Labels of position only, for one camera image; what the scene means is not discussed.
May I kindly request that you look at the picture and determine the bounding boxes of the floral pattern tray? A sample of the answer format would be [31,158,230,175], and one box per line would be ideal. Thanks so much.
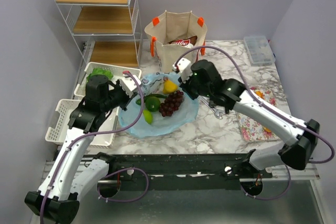
[236,86,279,143]

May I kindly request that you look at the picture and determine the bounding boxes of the aluminium rail frame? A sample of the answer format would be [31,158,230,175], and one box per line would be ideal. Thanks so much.
[28,153,336,224]

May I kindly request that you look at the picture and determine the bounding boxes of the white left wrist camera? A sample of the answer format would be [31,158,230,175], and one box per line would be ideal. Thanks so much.
[120,70,142,98]

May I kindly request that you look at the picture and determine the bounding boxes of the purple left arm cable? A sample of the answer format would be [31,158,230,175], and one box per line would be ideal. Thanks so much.
[39,70,150,224]

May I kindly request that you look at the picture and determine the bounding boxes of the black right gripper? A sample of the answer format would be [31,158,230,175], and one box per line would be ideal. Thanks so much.
[178,69,212,101]

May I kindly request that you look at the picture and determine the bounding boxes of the white wire shelf rack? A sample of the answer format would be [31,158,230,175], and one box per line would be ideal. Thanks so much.
[55,0,143,68]

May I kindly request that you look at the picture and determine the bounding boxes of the red white snack packet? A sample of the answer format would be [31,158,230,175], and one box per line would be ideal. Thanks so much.
[169,36,197,49]

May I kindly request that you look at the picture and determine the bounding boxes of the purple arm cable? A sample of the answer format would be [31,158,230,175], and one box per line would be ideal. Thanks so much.
[39,70,150,224]
[175,45,336,200]

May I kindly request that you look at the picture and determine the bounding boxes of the black pipe tee fitting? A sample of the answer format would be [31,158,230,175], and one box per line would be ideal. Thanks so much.
[224,106,232,114]

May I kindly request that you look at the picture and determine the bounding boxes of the yellow lemon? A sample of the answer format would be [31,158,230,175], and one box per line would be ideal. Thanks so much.
[163,77,178,94]

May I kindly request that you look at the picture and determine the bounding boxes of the white perforated basket rear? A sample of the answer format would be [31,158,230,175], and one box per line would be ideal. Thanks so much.
[73,62,142,99]

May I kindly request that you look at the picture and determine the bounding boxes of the braided golden bread loaf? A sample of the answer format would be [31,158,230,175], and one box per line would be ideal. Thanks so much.
[256,90,272,134]

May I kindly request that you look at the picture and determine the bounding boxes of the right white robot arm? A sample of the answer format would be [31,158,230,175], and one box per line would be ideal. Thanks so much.
[173,58,320,178]

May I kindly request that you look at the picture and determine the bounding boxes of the clear plastic organizer box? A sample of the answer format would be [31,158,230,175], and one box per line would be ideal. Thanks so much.
[244,35,275,66]

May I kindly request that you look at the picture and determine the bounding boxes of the green lime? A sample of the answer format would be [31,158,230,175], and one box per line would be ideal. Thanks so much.
[145,97,161,112]

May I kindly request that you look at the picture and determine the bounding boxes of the silver open-end wrench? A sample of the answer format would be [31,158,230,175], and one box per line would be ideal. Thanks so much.
[198,97,224,119]

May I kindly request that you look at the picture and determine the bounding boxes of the white perforated basket front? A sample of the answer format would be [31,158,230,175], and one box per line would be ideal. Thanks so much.
[45,99,115,148]

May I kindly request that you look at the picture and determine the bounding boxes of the white perforated basket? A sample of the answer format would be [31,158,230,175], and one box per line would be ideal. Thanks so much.
[73,62,142,99]
[45,99,115,148]

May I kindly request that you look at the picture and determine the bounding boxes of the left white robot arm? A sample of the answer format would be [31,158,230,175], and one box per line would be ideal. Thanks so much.
[25,71,144,223]

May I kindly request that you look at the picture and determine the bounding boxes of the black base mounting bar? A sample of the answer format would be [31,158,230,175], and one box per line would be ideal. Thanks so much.
[94,152,272,191]

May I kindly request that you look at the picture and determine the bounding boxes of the green lettuce leaf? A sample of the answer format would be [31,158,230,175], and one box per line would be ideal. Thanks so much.
[86,68,113,82]

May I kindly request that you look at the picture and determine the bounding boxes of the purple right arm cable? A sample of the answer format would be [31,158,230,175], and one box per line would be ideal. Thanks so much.
[175,45,336,200]

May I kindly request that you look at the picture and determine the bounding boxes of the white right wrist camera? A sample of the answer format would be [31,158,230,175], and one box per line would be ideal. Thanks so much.
[172,58,193,83]

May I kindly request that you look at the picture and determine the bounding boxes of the beige canvas tote bag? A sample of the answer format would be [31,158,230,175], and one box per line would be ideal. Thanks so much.
[144,11,207,72]

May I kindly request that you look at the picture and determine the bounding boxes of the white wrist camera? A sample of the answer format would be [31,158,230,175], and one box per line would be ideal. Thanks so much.
[120,70,142,98]
[172,58,193,83]

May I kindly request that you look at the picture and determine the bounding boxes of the dark red grape bunch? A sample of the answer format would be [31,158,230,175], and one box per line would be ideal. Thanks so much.
[159,90,184,117]

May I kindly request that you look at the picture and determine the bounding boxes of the green chili pepper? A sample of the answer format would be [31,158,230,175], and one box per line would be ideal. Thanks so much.
[135,93,167,105]

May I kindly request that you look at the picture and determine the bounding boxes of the blue plastic grocery bag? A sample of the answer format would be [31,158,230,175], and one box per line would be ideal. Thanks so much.
[128,72,199,138]

